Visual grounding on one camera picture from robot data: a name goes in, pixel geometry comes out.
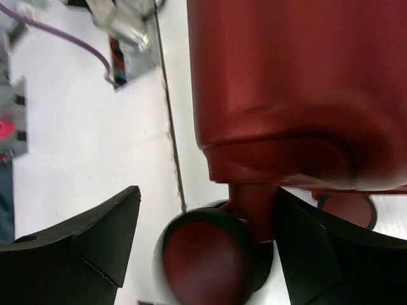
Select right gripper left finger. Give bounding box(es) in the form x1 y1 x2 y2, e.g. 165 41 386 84
1 186 141 304

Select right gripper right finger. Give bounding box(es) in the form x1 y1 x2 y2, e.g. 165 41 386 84
275 189 406 304

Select red suitcase blue lining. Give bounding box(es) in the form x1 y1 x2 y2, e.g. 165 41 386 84
158 1 406 304

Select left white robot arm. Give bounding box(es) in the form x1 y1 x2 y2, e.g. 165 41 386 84
1 20 28 165

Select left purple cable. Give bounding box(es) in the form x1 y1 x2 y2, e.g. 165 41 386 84
0 3 120 90

